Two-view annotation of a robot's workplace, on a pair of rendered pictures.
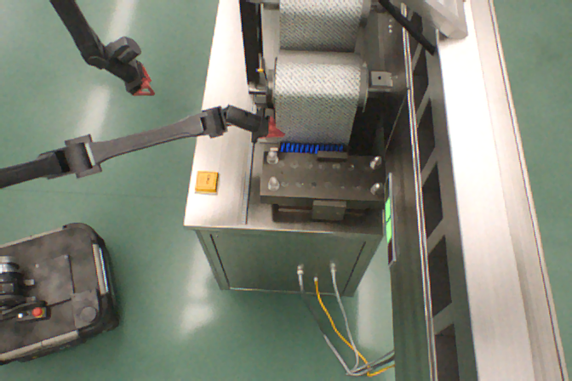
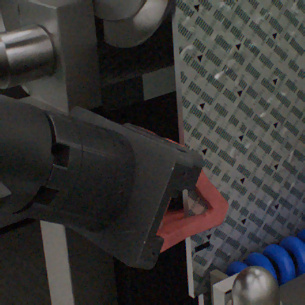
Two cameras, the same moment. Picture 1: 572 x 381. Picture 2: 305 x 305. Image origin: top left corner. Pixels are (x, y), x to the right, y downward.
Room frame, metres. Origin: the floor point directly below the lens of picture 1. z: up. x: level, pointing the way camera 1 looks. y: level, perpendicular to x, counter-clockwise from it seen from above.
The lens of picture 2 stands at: (0.49, 0.32, 1.32)
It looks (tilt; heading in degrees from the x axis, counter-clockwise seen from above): 23 degrees down; 323
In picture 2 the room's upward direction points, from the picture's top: 4 degrees counter-clockwise
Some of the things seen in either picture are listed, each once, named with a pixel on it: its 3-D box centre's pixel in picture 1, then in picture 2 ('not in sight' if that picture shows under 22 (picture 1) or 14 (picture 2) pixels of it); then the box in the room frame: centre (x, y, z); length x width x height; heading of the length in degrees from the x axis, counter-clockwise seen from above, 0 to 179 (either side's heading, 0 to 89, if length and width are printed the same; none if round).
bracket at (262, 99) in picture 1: (265, 112); (56, 221); (0.95, 0.06, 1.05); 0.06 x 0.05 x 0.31; 87
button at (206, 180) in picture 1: (206, 181); not in sight; (0.76, 0.27, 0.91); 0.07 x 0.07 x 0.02; 87
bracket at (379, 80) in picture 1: (381, 79); not in sight; (0.90, -0.27, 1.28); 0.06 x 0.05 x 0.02; 87
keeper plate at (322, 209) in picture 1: (328, 211); not in sight; (0.63, -0.14, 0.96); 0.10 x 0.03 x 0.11; 87
